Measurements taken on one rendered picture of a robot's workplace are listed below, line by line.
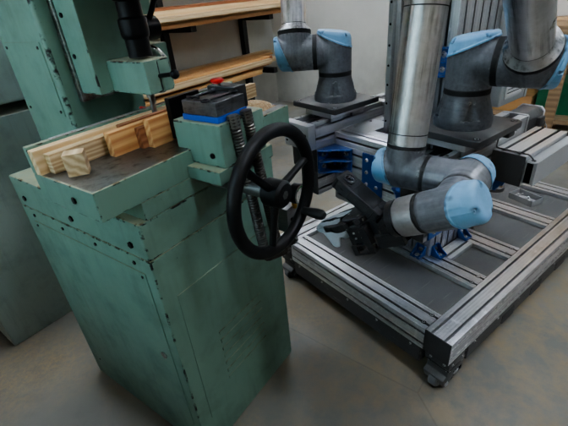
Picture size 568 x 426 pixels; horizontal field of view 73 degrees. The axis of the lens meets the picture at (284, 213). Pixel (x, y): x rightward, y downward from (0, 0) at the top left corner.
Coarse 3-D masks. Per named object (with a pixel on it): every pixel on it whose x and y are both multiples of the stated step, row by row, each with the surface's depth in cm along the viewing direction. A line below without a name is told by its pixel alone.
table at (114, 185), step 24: (264, 120) 100; (288, 120) 110; (168, 144) 86; (96, 168) 77; (120, 168) 76; (144, 168) 74; (168, 168) 78; (192, 168) 82; (216, 168) 79; (48, 192) 77; (72, 192) 71; (96, 192) 67; (120, 192) 71; (144, 192) 75; (96, 216) 69
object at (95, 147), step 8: (248, 88) 116; (248, 96) 117; (96, 136) 82; (72, 144) 79; (80, 144) 78; (88, 144) 80; (96, 144) 81; (104, 144) 82; (48, 152) 75; (56, 152) 75; (88, 152) 80; (96, 152) 81; (104, 152) 83; (48, 160) 75; (56, 160) 75; (56, 168) 75; (64, 168) 77
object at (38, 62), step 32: (0, 0) 88; (32, 0) 82; (0, 32) 95; (32, 32) 86; (32, 64) 92; (64, 64) 90; (32, 96) 100; (64, 96) 92; (128, 96) 105; (64, 128) 98
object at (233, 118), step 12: (228, 120) 76; (252, 120) 80; (240, 132) 77; (252, 132) 80; (240, 144) 78; (264, 168) 86; (252, 204) 85; (252, 216) 87; (264, 228) 90; (264, 240) 90; (288, 252) 106
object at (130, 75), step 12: (108, 60) 88; (120, 60) 86; (132, 60) 85; (144, 60) 83; (156, 60) 84; (168, 60) 86; (120, 72) 87; (132, 72) 85; (144, 72) 82; (156, 72) 84; (168, 72) 87; (120, 84) 89; (132, 84) 86; (144, 84) 84; (156, 84) 85; (168, 84) 88
